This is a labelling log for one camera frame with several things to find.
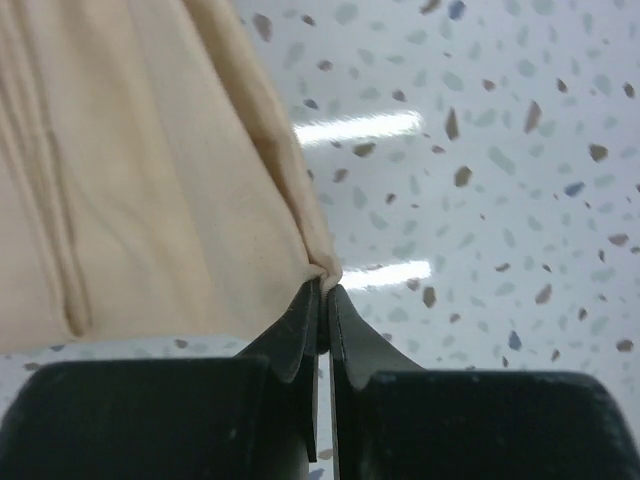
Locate beige cloth wrap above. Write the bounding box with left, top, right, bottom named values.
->
left=1, top=1, right=341, bottom=353

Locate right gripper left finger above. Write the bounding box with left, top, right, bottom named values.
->
left=1, top=282, right=320, bottom=479

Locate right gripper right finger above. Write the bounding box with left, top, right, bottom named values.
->
left=327, top=287, right=639, bottom=479

